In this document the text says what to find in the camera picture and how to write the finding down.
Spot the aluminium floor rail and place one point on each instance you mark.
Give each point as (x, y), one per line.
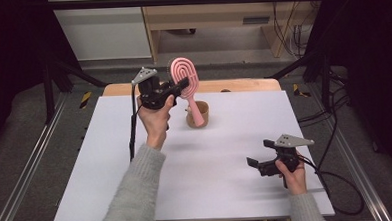
(23, 171)
(360, 170)

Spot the person's right hand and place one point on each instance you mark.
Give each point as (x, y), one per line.
(295, 179)

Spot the small brown wooden cup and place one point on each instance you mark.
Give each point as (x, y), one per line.
(202, 112)

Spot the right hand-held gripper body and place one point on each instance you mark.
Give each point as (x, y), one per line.
(285, 145)

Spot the yellow black hazard tape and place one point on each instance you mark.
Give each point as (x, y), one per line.
(85, 99)
(300, 91)

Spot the pink hairbrush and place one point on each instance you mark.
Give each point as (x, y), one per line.
(184, 71)

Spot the light wooden desk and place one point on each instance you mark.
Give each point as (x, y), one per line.
(209, 13)

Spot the black metal stand strut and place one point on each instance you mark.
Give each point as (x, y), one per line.
(65, 76)
(315, 65)

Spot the person's left hand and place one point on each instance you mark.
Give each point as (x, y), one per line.
(156, 122)

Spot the black metal crossbar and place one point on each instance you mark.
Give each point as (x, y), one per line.
(179, 1)

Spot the wooden table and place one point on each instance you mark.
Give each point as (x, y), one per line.
(243, 85)

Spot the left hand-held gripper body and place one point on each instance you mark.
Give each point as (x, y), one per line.
(153, 92)

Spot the black curtain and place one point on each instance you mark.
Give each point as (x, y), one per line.
(11, 58)
(372, 66)

